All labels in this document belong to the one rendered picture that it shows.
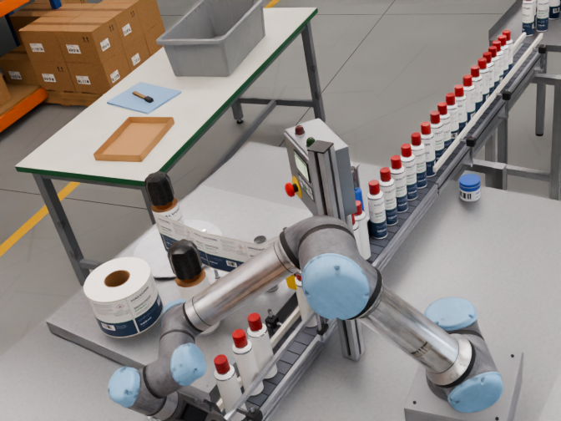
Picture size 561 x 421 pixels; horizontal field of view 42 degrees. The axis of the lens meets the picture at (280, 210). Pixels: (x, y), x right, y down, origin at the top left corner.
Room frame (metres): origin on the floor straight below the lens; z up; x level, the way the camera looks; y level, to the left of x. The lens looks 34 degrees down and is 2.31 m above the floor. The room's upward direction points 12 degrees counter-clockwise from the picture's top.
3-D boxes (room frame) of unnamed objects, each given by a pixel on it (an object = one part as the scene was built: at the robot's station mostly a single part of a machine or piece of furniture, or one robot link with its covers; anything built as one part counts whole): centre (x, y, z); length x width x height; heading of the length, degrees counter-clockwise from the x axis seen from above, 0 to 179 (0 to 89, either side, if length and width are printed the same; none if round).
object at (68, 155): (3.62, 0.34, 0.40); 1.90 x 0.75 x 0.80; 149
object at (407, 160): (2.01, -0.44, 0.98); 0.05 x 0.05 x 0.20
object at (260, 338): (1.35, 0.12, 0.98); 0.05 x 0.05 x 0.20
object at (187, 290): (1.59, 0.28, 1.03); 0.09 x 0.09 x 0.30
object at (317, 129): (1.49, -0.11, 1.38); 0.17 x 0.10 x 0.19; 14
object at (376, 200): (1.84, -0.30, 0.98); 0.05 x 0.05 x 0.20
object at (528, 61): (2.53, -0.89, 0.47); 1.17 x 0.36 x 0.95; 139
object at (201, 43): (3.80, 0.14, 0.91); 0.60 x 0.40 x 0.22; 152
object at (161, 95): (3.45, 0.57, 0.81); 0.32 x 0.24 x 0.01; 44
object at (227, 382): (1.23, 0.21, 0.98); 0.05 x 0.05 x 0.20
